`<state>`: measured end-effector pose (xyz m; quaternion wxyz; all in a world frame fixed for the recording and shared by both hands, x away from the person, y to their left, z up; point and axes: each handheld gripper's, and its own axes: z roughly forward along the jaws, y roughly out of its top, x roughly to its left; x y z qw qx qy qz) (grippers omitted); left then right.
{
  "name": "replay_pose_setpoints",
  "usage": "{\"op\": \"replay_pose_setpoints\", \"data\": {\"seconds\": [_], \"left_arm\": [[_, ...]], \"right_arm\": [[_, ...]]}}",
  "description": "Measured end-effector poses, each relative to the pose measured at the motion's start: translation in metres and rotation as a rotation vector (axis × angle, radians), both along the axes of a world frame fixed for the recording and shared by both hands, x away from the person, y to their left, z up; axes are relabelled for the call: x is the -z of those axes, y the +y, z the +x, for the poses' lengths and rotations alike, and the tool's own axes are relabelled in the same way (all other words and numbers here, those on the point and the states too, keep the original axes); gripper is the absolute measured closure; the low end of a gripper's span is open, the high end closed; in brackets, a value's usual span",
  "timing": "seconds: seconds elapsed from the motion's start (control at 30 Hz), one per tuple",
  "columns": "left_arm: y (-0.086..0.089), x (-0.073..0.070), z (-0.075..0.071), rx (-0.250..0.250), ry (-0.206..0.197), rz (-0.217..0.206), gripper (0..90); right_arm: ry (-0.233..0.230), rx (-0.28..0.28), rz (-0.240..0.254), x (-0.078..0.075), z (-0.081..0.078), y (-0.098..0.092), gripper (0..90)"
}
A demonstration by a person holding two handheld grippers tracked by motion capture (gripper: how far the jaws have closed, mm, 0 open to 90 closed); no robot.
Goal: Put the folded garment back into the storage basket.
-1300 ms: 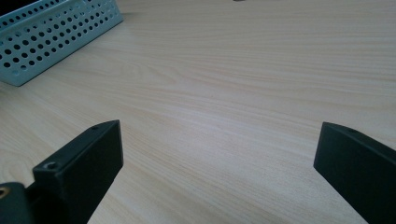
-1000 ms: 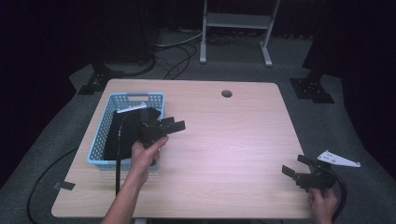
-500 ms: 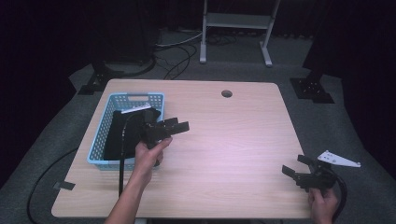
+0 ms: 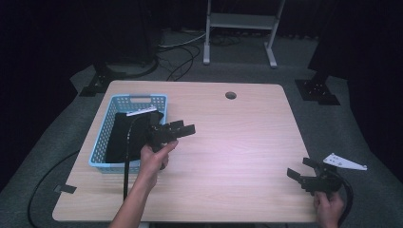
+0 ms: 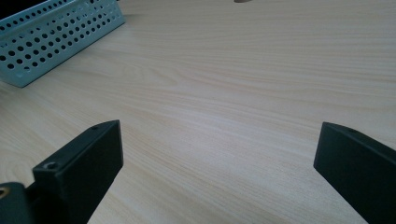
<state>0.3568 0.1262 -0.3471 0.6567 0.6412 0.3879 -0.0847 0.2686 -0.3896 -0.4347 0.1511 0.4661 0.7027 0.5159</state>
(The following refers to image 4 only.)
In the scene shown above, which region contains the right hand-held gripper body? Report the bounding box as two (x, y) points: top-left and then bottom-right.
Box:
(299, 152), (369, 196)

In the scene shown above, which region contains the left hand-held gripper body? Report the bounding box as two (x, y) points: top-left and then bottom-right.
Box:
(125, 106), (179, 154)

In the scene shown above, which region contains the black cloth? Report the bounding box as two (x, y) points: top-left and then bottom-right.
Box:
(104, 110), (164, 164)

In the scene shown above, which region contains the light blue plastic basket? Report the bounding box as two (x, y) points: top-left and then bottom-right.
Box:
(87, 93), (168, 175)

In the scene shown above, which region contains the person's left hand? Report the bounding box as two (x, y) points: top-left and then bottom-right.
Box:
(139, 140), (180, 188)

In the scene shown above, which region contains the person's right hand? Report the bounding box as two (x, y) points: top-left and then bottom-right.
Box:
(313, 190), (345, 228)

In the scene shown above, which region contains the black stand base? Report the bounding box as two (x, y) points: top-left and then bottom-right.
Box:
(294, 71), (342, 106)
(78, 62), (127, 98)

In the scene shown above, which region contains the black tape strip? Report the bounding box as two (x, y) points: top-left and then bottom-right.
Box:
(53, 183), (78, 195)

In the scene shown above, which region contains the white metal stand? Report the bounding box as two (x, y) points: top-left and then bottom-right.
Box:
(202, 0), (287, 69)

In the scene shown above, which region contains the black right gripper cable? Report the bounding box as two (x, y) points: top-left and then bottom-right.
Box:
(332, 172), (355, 226)

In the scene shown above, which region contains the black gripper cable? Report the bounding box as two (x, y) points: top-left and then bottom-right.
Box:
(122, 114), (145, 202)
(332, 172), (355, 226)

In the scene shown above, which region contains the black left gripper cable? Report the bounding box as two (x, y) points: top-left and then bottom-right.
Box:
(122, 114), (145, 202)

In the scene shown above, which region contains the bundle of floor cables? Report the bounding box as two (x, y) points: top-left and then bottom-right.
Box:
(156, 29), (241, 83)

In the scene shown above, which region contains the black floor cable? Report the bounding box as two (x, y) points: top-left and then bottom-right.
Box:
(26, 149), (81, 228)

